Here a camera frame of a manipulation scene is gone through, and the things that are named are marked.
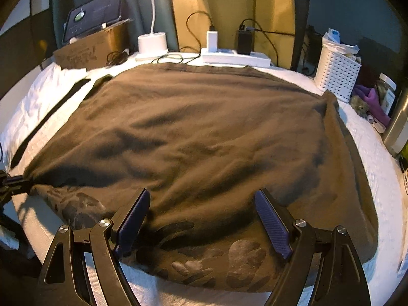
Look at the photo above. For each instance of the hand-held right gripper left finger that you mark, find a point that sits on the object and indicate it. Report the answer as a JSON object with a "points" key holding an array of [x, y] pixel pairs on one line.
{"points": [[132, 220]]}

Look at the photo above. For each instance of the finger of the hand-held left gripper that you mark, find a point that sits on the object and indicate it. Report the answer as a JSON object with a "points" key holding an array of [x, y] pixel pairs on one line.
{"points": [[16, 183]]}

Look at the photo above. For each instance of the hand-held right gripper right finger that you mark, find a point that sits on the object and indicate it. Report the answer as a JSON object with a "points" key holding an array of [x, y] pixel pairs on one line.
{"points": [[272, 223]]}

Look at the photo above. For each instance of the brown t-shirt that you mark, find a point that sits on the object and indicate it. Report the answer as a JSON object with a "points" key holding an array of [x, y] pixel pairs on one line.
{"points": [[197, 140]]}

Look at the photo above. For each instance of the white cloth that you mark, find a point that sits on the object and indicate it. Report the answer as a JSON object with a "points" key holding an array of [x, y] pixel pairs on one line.
{"points": [[35, 89]]}

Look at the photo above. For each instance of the grey fuzzy object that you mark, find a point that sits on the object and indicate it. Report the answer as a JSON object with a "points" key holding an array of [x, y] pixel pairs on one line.
{"points": [[360, 106]]}

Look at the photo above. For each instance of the brown cardboard box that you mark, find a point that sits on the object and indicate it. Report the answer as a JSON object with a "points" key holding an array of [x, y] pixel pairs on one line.
{"points": [[92, 51]]}

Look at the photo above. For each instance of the steel bottle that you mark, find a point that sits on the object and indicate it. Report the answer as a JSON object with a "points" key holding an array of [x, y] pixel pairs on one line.
{"points": [[398, 127]]}

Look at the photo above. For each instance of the purple cloth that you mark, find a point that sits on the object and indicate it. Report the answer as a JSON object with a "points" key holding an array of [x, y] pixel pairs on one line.
{"points": [[373, 98]]}

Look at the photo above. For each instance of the white plastic basket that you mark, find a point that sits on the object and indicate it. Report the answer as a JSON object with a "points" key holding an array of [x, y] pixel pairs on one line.
{"points": [[334, 70]]}

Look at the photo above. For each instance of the white power strip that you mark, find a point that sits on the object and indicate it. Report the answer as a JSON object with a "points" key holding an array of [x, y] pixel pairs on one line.
{"points": [[236, 59]]}

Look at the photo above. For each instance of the jar with white lid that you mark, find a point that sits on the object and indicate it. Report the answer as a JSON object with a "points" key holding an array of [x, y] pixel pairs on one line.
{"points": [[387, 95]]}

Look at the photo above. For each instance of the white desk lamp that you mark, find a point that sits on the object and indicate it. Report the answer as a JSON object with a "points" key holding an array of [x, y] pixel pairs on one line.
{"points": [[152, 44]]}

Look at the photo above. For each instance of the black charger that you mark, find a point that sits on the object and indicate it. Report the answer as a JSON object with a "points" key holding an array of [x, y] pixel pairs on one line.
{"points": [[244, 43]]}

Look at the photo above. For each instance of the black tablet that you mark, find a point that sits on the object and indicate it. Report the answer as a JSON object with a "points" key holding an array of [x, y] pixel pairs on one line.
{"points": [[92, 16]]}

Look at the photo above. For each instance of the white charger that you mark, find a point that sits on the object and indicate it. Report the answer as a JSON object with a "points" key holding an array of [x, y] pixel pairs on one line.
{"points": [[212, 41]]}

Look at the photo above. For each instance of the blue white packet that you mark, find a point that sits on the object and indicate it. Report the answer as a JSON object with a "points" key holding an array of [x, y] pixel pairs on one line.
{"points": [[333, 35]]}

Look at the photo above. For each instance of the dark teal curtain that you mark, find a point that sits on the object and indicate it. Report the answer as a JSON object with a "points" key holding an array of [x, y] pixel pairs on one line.
{"points": [[134, 0]]}

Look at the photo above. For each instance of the yellow curtain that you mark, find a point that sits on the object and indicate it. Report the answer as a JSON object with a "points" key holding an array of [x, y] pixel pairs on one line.
{"points": [[223, 3]]}

